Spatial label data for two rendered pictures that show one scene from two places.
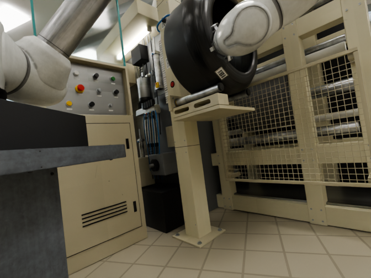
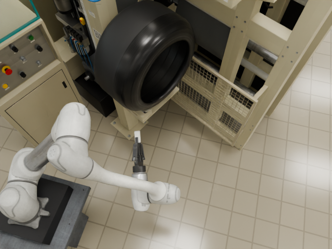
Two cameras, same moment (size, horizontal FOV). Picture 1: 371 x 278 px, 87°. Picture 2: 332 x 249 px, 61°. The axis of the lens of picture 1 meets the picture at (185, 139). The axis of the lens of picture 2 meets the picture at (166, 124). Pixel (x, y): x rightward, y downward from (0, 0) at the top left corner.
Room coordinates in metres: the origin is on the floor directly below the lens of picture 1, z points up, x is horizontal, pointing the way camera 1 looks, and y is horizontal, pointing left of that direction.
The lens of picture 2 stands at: (0.08, -0.28, 2.46)
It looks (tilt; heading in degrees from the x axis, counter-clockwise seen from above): 63 degrees down; 356
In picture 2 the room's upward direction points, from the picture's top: straight up
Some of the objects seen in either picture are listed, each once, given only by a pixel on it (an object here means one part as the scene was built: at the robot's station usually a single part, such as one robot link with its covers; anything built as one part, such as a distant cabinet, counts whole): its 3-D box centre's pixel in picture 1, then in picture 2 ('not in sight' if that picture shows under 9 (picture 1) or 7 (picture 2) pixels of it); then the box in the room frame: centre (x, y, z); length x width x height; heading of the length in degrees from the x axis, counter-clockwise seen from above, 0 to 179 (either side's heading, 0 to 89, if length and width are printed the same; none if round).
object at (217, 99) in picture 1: (197, 107); (128, 100); (1.12, -0.10, 0.83); 0.36 x 0.09 x 0.06; 44
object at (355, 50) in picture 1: (275, 129); (195, 92); (1.28, -0.59, 0.65); 0.90 x 0.02 x 0.70; 44
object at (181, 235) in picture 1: (198, 232); (129, 122); (1.39, -0.01, 0.01); 0.27 x 0.27 x 0.02; 44
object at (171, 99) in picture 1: (191, 105); not in sight; (1.35, -0.07, 0.90); 0.40 x 0.03 x 0.10; 134
